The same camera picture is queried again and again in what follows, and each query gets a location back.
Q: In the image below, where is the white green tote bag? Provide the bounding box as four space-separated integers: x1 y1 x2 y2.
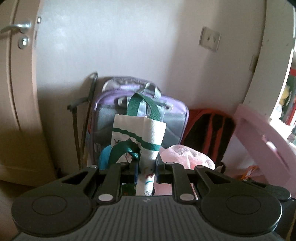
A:
109 93 167 196

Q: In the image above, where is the teal plastic trash bin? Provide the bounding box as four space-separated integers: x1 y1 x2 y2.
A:
98 145 117 170

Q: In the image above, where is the black orange backpack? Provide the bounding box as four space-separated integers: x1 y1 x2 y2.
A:
181 108 236 167

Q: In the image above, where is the pink plastic bag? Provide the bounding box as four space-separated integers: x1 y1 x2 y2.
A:
154 145 215 196

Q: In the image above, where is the silver door handle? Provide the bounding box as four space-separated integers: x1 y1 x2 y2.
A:
1 21 32 34

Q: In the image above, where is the wall power socket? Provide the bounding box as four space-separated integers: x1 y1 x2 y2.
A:
199 27 221 52

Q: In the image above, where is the purple grey backpack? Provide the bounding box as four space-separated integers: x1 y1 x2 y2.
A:
91 76 190 163

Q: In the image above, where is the beige wooden door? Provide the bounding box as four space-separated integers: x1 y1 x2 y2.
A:
1 1 56 187

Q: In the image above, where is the black folded trolley handle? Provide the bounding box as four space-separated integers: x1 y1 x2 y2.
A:
67 72 98 170

